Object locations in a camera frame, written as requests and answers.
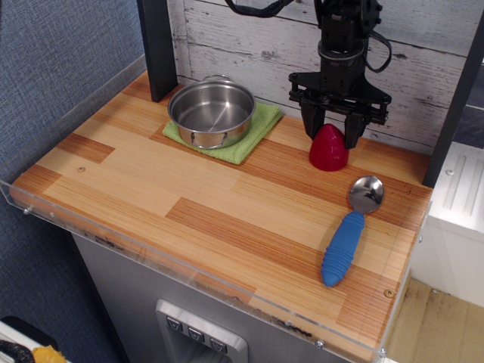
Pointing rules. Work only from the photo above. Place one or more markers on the green folded cloth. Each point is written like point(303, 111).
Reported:
point(264, 119)

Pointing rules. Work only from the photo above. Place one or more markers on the grey toy fridge cabinet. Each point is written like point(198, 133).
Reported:
point(130, 290)

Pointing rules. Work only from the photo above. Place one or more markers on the silver dispenser button panel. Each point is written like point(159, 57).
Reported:
point(190, 338)

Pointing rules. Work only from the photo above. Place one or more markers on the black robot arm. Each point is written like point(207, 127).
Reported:
point(347, 27)

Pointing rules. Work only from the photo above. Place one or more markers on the red plastic strawberry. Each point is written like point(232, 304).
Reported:
point(328, 152)

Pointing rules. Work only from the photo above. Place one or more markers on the small steel pot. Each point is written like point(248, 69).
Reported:
point(213, 113)

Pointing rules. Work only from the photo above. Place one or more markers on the yellow object at corner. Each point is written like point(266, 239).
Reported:
point(47, 354)

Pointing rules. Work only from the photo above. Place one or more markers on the right black frame post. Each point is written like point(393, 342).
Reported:
point(456, 109)

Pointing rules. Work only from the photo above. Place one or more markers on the white ribbed side counter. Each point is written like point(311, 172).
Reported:
point(448, 254)

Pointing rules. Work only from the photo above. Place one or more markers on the black frame post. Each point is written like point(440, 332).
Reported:
point(456, 109)
point(158, 47)

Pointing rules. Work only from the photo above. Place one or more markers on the blue handled metal spoon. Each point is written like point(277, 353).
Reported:
point(365, 196)

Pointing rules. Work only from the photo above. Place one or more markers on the clear acrylic table guard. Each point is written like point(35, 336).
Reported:
point(258, 230)

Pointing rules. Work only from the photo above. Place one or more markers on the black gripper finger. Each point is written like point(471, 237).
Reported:
point(312, 116)
point(355, 124)

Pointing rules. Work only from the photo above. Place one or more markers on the left black frame post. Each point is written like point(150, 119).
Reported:
point(158, 47)

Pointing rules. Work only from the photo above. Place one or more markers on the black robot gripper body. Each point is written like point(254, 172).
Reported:
point(341, 87)

